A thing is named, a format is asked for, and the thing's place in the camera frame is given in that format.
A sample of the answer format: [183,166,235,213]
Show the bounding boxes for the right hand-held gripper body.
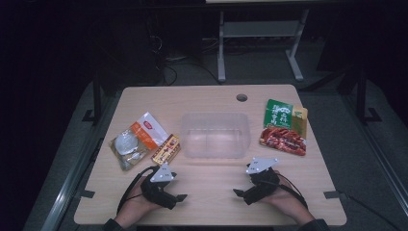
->
[242,156,281,206]

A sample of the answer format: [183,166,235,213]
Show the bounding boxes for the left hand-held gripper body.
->
[140,162,179,211]

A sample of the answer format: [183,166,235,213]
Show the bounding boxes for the small yellow and red box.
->
[151,134,182,167]

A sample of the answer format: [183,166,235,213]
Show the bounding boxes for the red snack packet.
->
[259,126,307,157]

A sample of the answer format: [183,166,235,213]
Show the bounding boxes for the orange and white snack packet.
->
[109,111,170,171]

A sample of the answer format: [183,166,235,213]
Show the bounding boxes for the clear plastic container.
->
[180,111,252,160]

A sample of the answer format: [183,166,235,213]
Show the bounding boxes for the yellow and green snack packet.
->
[290,105,309,140]

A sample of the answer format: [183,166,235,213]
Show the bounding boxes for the person's left hand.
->
[119,175,162,219]

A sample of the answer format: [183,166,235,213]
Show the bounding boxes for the person's right hand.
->
[266,170,309,222]

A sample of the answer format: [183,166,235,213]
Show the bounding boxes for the black metal stand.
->
[355,66,383,125]
[81,79,104,126]

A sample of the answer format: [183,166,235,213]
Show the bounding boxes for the white metal stand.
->
[217,9,311,83]

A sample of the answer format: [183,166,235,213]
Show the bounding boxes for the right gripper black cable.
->
[278,173,309,210]

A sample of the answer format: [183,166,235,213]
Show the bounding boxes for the grey table edge bracket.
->
[74,189,96,199]
[322,190,341,200]

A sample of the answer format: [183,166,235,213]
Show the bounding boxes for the metal frame rail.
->
[40,92,123,231]
[341,92,408,210]

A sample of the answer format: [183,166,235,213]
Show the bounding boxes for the black floor cable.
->
[336,192,400,231]

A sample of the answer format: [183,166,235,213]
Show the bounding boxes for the black floor cables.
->
[147,30,223,87]

